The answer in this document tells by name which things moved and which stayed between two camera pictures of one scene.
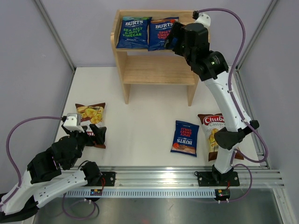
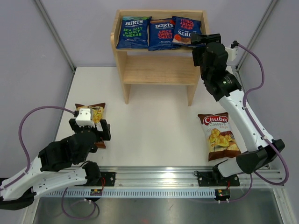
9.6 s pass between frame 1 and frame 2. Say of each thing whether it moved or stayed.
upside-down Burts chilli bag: moved
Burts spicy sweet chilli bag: stayed
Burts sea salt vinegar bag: stayed
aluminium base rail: stayed
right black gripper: moved
